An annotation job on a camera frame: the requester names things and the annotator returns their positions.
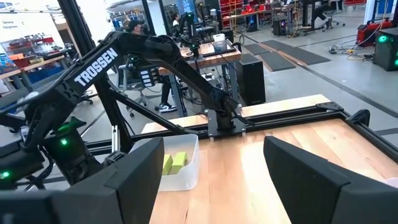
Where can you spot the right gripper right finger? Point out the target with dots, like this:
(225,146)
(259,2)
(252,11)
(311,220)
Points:
(304,186)

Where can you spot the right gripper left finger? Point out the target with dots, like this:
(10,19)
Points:
(130,186)

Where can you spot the small green block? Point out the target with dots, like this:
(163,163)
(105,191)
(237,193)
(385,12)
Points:
(167,164)

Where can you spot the green arch block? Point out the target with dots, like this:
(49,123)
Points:
(179,162)

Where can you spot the background black robot arm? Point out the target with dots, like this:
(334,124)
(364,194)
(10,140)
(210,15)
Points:
(134,59)
(190,31)

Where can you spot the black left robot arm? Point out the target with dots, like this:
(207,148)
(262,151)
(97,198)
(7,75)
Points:
(96,67)

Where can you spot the white plastic bin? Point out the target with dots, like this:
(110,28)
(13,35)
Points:
(186,174)

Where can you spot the black button box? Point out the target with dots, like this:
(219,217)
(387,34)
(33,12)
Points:
(145,78)

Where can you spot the plain black computer tower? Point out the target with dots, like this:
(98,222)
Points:
(250,81)

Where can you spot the short black floor mat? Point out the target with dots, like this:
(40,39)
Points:
(275,61)

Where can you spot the long black floor mat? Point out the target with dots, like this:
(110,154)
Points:
(295,53)

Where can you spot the small black floor mat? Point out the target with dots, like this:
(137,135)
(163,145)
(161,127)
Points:
(255,48)

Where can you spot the wooden workbench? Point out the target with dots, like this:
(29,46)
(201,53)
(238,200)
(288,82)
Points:
(217,59)

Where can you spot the computer tower with green lights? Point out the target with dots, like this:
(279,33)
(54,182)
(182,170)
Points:
(385,48)

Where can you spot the person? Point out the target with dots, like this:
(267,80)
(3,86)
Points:
(175,20)
(136,25)
(320,12)

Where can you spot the small clear bin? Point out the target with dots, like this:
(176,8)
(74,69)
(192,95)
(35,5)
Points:
(220,43)

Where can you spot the red machine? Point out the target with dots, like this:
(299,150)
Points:
(371,31)

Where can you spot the black table frame rail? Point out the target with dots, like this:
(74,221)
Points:
(295,115)

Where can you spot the black diagonal frame brace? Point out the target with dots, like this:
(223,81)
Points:
(149,112)

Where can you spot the black rig frame post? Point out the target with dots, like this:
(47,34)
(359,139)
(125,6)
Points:
(74,18)

